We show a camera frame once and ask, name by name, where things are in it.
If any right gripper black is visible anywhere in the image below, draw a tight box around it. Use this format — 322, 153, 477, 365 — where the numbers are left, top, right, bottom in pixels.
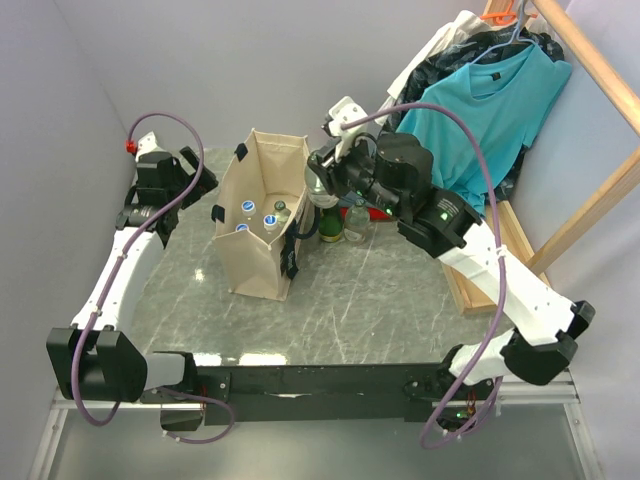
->
307, 131, 405, 221

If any green Perrier glass bottle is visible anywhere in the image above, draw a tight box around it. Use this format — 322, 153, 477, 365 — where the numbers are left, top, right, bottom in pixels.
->
318, 205, 343, 243

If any clear Chang bottle green cap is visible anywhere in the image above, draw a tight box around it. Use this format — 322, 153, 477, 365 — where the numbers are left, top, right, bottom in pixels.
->
343, 199, 370, 243

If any clear glass bottle silver cap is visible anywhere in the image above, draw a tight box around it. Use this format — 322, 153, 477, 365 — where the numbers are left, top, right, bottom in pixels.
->
273, 200, 291, 225

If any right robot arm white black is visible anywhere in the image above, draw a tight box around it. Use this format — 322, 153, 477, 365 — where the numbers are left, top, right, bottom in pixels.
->
307, 134, 595, 398

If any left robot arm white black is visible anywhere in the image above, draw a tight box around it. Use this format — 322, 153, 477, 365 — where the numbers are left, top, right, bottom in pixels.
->
46, 139, 218, 402

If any beige canvas tote bag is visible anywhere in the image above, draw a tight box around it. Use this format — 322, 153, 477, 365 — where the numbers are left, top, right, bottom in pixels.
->
211, 130, 314, 301

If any folded red cloth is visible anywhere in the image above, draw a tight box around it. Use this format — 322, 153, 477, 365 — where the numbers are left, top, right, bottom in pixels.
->
368, 208, 389, 221

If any plastic water bottle blue cap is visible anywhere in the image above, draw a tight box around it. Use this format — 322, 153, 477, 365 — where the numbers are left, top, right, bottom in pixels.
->
241, 200, 257, 220

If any teal t-shirt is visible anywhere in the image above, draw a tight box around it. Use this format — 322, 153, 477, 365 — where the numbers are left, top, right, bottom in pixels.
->
394, 42, 574, 216

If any dark patterned garment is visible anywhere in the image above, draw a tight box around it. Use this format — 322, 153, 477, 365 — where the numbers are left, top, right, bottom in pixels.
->
382, 33, 565, 201

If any white garment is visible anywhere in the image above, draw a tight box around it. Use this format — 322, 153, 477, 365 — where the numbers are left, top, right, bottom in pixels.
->
380, 10, 494, 110

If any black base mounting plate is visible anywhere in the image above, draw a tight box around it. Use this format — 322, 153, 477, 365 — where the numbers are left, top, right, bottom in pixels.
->
138, 363, 501, 432

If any orange hanger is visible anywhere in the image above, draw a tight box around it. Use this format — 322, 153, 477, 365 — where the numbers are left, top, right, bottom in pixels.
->
481, 5, 518, 26

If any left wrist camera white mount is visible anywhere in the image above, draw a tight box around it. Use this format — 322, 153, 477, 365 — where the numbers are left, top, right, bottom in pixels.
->
125, 131, 162, 162

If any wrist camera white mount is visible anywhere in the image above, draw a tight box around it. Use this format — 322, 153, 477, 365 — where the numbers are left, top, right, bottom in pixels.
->
323, 96, 367, 160
125, 131, 162, 162

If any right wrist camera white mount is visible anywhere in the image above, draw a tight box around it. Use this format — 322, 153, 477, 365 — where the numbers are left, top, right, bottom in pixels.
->
323, 96, 367, 160

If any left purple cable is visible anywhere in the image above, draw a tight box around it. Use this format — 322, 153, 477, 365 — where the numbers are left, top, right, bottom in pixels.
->
72, 112, 235, 445

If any purple cable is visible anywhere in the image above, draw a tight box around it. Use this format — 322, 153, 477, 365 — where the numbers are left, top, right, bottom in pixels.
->
72, 112, 235, 445
342, 103, 506, 450

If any blue wire hanger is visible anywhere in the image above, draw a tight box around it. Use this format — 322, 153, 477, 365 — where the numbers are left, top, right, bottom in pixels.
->
466, 11, 550, 65

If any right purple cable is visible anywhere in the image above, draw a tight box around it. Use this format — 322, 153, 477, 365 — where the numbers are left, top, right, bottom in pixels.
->
342, 103, 506, 450

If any wooden clothes rack frame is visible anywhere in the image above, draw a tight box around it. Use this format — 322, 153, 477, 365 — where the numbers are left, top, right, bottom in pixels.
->
439, 0, 640, 317

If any aluminium rail frame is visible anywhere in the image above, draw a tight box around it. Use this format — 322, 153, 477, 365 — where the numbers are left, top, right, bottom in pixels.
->
32, 364, 604, 479

